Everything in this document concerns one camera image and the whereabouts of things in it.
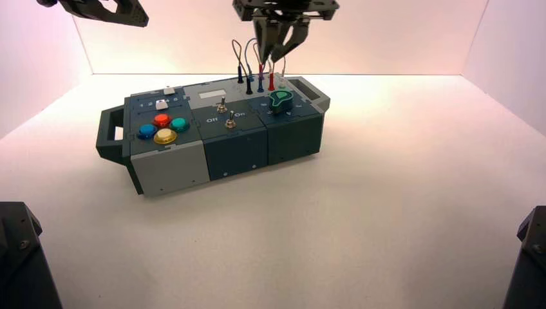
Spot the white jumper wire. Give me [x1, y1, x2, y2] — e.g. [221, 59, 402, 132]
[266, 55, 287, 88]

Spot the red jumper wire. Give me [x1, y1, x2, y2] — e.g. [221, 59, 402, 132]
[252, 42, 276, 91]

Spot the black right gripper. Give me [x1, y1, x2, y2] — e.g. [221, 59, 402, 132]
[232, 0, 341, 64]

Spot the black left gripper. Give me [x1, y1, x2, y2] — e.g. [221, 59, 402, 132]
[36, 0, 149, 27]

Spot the blue grey control box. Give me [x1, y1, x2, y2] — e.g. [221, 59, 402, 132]
[95, 76, 332, 198]

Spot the yellow push button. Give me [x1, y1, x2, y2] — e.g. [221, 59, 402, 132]
[153, 128, 178, 145]

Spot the green rotary knob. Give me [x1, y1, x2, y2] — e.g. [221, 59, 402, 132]
[267, 89, 294, 115]

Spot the black jumper wire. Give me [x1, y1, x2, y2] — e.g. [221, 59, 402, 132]
[231, 39, 254, 95]

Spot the blue jumper wire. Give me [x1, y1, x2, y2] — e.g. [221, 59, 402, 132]
[244, 37, 265, 93]

